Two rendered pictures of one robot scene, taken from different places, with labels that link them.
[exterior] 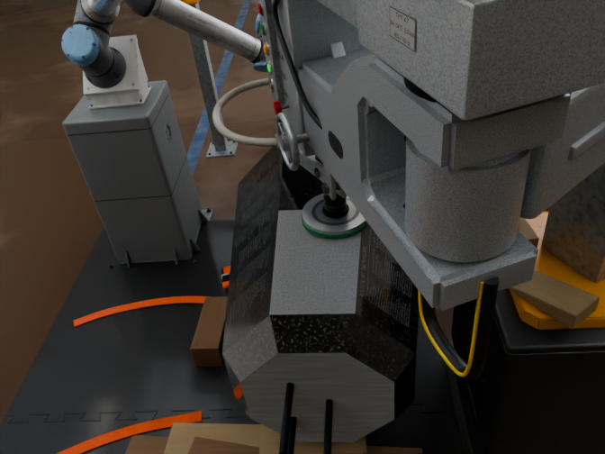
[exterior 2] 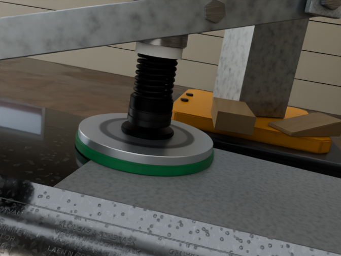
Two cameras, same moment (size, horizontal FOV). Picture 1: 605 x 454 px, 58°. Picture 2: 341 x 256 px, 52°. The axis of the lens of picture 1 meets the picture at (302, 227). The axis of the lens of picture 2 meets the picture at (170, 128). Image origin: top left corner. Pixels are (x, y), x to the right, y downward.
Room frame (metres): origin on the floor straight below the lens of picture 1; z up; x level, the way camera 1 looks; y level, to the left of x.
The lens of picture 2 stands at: (1.33, 0.42, 1.01)
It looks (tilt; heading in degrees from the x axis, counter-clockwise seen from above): 16 degrees down; 272
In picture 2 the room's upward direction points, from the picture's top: 9 degrees clockwise
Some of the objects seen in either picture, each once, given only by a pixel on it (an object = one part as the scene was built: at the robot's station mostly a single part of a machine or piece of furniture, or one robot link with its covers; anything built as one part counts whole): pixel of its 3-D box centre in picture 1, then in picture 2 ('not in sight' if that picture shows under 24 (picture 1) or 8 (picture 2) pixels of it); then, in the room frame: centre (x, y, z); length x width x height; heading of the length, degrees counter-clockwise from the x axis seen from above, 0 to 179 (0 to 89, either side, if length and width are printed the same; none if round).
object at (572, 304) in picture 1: (550, 291); (305, 123); (0.97, -0.62, 0.80); 0.20 x 0.10 x 0.05; 31
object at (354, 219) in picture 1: (336, 212); (146, 134); (1.38, -0.11, 0.84); 0.21 x 0.21 x 0.01
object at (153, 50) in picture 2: not in sight; (160, 43); (1.38, -0.11, 0.99); 0.07 x 0.07 x 0.04
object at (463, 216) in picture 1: (463, 184); not in sight; (0.75, -0.27, 1.34); 0.19 x 0.19 x 0.20
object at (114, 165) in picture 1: (141, 176); not in sight; (2.47, 0.79, 0.43); 0.50 x 0.50 x 0.85; 84
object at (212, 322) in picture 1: (213, 330); not in sight; (1.67, 0.44, 0.07); 0.30 x 0.12 x 0.12; 171
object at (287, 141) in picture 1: (300, 138); not in sight; (1.24, -0.02, 1.20); 0.15 x 0.10 x 0.15; 14
